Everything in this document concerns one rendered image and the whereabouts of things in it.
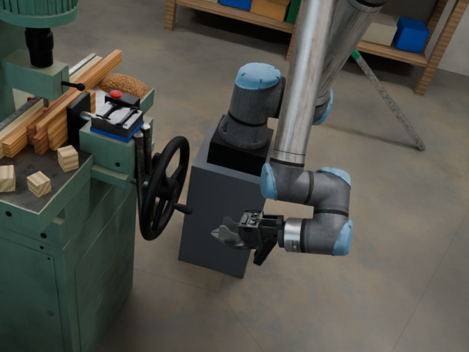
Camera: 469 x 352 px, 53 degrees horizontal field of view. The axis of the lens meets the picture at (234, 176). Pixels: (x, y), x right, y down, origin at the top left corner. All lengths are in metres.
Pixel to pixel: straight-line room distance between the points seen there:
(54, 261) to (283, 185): 0.61
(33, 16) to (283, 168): 0.65
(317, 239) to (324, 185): 0.14
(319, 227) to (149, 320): 0.97
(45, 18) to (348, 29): 0.78
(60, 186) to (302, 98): 0.60
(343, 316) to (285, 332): 0.28
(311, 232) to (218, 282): 0.96
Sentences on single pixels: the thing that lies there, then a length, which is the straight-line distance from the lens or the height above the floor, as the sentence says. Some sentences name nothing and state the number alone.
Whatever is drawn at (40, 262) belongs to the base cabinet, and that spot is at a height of 0.63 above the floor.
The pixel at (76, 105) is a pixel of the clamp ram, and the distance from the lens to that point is 1.23.
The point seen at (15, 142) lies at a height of 0.94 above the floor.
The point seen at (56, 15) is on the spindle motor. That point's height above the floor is 1.22.
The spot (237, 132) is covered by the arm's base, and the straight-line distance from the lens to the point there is 1.71.
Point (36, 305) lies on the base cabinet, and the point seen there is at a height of 0.41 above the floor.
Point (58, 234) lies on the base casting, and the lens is 1.22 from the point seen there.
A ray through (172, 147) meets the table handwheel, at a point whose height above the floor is 0.95.
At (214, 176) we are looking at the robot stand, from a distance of 1.76.
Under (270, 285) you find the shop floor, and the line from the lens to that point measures 2.15.
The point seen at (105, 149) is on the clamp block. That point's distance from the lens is 1.20.
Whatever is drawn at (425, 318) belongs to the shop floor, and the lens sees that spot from 2.34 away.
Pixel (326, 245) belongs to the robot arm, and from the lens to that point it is 1.21.
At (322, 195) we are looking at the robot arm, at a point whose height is 0.90.
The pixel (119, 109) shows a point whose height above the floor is 1.00.
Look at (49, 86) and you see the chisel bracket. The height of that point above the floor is 1.04.
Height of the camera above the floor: 1.67
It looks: 40 degrees down
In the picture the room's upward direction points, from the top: 13 degrees clockwise
